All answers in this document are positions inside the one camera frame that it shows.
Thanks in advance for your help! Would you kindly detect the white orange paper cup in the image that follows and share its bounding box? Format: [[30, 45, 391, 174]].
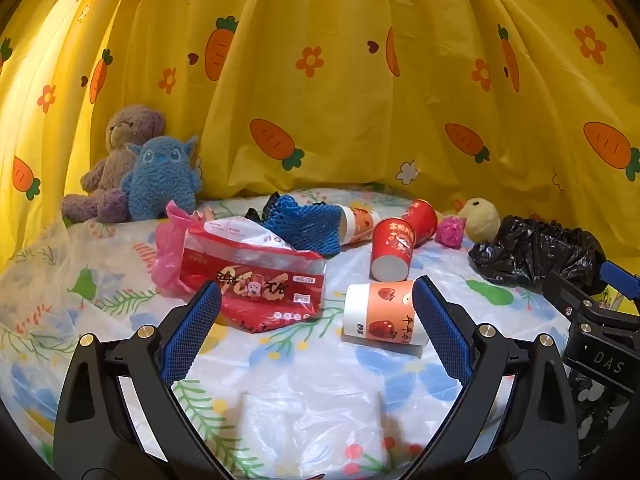
[[341, 281, 431, 348], [335, 204, 383, 247]]

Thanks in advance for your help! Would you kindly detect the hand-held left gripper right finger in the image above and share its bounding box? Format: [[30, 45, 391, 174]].
[[400, 276, 583, 480]]

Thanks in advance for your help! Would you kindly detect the black trash bag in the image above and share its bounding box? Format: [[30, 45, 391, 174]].
[[468, 214, 608, 293]]

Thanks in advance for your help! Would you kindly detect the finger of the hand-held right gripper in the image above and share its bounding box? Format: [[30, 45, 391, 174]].
[[544, 271, 608, 319], [600, 261, 640, 311]]

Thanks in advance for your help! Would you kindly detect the pink plastic ball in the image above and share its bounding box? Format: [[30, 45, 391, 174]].
[[435, 215, 467, 250]]

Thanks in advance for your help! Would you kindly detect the floral sheet with plastic cover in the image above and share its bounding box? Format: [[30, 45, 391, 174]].
[[0, 187, 576, 480]]

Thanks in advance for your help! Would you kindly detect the red paper cup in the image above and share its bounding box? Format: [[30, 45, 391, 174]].
[[400, 199, 439, 248], [370, 217, 417, 282]]

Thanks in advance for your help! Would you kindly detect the red tissue packet wrapper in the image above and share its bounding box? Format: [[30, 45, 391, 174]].
[[180, 215, 328, 336]]

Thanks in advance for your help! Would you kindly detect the black plastic bag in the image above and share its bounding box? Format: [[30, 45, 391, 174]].
[[245, 192, 281, 226]]

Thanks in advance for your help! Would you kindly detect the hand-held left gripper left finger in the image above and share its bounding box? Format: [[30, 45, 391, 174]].
[[52, 280, 226, 480]]

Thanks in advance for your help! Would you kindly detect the yellow plush duck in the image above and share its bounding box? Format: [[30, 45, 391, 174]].
[[452, 196, 502, 243]]

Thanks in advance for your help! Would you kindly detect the blue foam net sleeve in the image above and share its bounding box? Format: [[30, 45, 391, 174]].
[[261, 195, 348, 253]]

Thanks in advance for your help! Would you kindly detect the pink plastic bag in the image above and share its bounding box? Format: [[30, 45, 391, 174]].
[[152, 201, 208, 296]]

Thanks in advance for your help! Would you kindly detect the blue plush monster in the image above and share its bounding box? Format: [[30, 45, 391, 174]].
[[120, 135, 203, 222]]

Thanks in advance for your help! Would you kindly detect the purple teddy bear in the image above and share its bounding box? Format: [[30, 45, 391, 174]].
[[61, 105, 166, 224]]

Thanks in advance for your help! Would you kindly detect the yellow carrot print curtain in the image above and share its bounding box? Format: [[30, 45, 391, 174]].
[[0, 0, 640, 281]]

